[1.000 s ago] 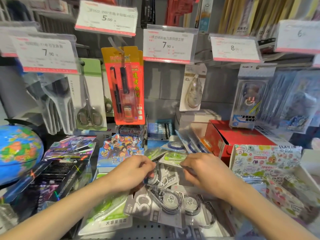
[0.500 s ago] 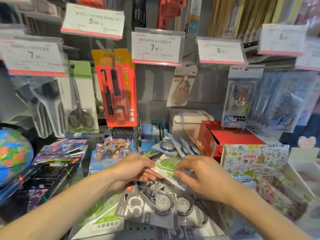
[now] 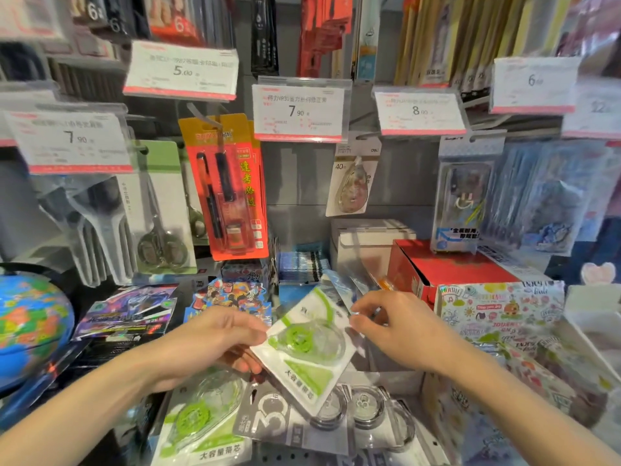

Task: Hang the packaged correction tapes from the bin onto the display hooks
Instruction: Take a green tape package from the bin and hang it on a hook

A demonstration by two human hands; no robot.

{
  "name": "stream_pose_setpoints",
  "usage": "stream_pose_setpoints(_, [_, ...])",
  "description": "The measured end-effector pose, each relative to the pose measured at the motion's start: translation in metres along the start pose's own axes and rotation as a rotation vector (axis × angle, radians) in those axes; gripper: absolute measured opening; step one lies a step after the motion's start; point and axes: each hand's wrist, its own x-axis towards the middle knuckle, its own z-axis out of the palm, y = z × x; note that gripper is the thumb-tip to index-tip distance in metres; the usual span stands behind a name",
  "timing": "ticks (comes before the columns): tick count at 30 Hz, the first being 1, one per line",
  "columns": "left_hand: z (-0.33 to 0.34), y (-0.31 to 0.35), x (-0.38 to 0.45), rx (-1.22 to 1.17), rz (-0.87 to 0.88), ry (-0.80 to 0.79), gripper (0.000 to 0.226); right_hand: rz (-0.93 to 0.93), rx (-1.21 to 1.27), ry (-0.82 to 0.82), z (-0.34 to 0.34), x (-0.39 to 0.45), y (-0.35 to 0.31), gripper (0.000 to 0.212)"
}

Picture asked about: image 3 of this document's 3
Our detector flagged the white price tag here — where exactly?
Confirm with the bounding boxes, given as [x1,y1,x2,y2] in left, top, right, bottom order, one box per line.
[0,82,59,149]
[3,104,135,175]
[488,56,582,116]
[122,41,239,102]
[561,77,621,140]
[251,77,353,144]
[372,87,469,137]

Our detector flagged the beige correction tape package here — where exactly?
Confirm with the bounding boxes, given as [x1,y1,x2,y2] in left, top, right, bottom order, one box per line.
[325,138,383,218]

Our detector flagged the white red label sticker packs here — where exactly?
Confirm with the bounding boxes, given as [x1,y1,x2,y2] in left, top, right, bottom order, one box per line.
[0,0,64,42]

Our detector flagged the clear blister compass package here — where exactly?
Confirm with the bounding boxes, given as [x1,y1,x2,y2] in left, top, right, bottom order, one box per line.
[430,130,508,256]

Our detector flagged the red cardboard box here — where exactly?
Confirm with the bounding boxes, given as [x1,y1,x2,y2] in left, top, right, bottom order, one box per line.
[386,239,520,311]

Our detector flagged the person's right forearm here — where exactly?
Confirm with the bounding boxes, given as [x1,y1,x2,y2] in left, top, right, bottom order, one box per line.
[434,337,621,466]

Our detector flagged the row of blue stationery packs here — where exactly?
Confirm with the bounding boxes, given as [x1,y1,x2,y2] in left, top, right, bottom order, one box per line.
[485,140,612,267]

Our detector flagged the black holographic card box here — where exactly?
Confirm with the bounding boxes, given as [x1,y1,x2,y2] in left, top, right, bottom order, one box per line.
[48,285,179,384]

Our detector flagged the clear packs of grey scissors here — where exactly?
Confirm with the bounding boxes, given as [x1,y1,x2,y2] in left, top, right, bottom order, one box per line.
[28,174,139,287]

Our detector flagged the blue cartoon card box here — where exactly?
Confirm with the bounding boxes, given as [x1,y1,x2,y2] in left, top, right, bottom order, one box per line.
[183,278,274,331]

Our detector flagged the scissors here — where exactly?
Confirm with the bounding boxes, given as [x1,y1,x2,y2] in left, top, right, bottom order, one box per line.
[118,139,199,275]

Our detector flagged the grey perforated metal shelf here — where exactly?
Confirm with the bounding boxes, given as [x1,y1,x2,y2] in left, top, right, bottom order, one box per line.
[145,392,452,466]

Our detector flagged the person's left forearm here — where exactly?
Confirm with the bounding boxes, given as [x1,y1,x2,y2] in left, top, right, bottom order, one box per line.
[0,342,166,466]

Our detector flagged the pink purple stationery packs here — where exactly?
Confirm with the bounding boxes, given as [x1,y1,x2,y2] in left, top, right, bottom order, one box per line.
[589,140,621,248]

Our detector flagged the orange pen set packages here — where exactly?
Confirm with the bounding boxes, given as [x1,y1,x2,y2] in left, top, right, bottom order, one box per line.
[178,113,270,261]

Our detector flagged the person's right hand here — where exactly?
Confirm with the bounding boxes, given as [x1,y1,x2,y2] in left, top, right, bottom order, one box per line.
[349,289,462,377]

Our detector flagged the person's left hand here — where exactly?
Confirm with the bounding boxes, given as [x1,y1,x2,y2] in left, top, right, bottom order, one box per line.
[143,305,270,392]

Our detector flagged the blue globe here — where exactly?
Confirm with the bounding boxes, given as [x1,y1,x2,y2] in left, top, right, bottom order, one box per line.
[0,264,78,399]

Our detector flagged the pink heart figure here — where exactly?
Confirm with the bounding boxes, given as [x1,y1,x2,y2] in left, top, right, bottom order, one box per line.
[580,261,617,287]

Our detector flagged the stack of blue striped packets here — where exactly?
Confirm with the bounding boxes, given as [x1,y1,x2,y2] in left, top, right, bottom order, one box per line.
[276,249,332,285]

